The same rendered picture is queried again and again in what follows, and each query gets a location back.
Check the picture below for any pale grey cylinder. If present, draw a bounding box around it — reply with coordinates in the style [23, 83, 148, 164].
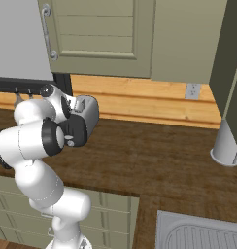
[210, 119, 237, 168]

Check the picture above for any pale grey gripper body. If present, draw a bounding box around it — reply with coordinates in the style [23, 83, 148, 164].
[72, 97, 87, 113]

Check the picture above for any olive plain cupboard panel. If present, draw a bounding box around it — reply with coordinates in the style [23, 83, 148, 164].
[151, 0, 229, 85]

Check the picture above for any olive louvred cupboard door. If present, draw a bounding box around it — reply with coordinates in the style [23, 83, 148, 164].
[37, 0, 157, 79]

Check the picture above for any olive drawer front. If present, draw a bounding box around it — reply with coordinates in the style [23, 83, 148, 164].
[0, 174, 132, 215]
[0, 210, 130, 249]
[0, 191, 131, 236]

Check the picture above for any black and grey toaster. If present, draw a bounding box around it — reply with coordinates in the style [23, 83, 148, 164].
[63, 94, 101, 148]

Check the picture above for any grey steel sink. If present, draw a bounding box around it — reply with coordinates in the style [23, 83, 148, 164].
[154, 209, 237, 249]

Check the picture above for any silver cupboard door handle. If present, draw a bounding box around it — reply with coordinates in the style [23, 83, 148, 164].
[41, 3, 59, 62]

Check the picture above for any grey wall socket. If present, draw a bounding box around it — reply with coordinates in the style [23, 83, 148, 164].
[185, 83, 202, 100]

